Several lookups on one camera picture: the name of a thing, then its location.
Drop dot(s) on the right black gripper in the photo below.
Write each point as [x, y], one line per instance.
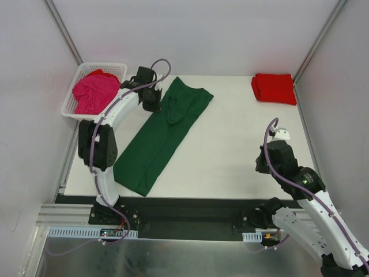
[260, 163]

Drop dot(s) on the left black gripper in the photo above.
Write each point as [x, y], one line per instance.
[151, 104]

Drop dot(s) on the green t-shirt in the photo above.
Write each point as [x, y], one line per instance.
[151, 149]

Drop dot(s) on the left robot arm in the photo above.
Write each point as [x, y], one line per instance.
[97, 145]

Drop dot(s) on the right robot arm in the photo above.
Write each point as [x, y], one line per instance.
[330, 242]

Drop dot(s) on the pink t-shirt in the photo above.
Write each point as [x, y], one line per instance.
[94, 92]

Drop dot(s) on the folded red t-shirt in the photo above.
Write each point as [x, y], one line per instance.
[273, 88]

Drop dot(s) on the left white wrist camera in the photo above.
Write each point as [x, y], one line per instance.
[160, 80]

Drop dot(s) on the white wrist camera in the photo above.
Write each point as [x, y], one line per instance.
[160, 80]
[279, 134]

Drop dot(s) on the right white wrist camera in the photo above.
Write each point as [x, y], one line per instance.
[279, 134]

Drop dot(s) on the right slotted cable duct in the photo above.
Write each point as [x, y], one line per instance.
[255, 237]

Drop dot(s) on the slotted cable duct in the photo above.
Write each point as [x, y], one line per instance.
[255, 237]
[90, 232]

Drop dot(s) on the left aluminium corner post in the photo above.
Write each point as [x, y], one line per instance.
[63, 30]

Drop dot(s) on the aluminium corner post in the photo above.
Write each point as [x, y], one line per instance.
[327, 26]
[63, 30]

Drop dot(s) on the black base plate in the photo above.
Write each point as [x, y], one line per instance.
[203, 231]

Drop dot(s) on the aluminium rail front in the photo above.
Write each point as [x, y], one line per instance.
[81, 214]

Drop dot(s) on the left slotted cable duct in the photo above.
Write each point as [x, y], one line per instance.
[90, 232]

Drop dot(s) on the right aluminium corner post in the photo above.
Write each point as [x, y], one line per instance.
[327, 26]

